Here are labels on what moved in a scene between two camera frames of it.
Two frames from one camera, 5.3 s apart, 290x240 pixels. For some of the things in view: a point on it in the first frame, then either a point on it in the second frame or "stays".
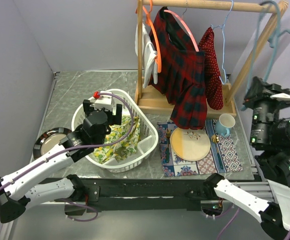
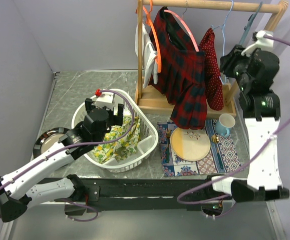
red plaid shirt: [182, 81] stays
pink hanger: [195, 44] stays
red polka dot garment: [213, 79] stays
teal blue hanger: [277, 36] -> [251, 20]
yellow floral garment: [120, 150] stays
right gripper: [262, 90] -> [227, 61]
